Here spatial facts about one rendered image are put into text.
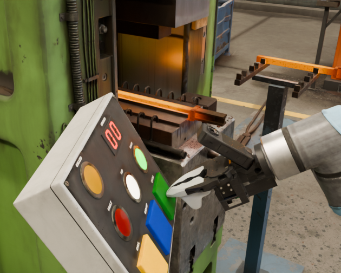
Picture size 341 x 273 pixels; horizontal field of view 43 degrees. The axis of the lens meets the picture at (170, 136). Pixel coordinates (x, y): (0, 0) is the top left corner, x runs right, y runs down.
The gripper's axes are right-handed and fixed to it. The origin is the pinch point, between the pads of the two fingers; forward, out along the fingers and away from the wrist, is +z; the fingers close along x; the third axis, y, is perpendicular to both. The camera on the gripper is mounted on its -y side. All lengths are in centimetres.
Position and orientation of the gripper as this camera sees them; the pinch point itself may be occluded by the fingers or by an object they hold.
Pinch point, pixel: (170, 189)
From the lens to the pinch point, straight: 87.2
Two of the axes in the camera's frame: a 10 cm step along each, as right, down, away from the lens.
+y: 4.7, 8.1, 3.5
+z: -8.8, 4.0, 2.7
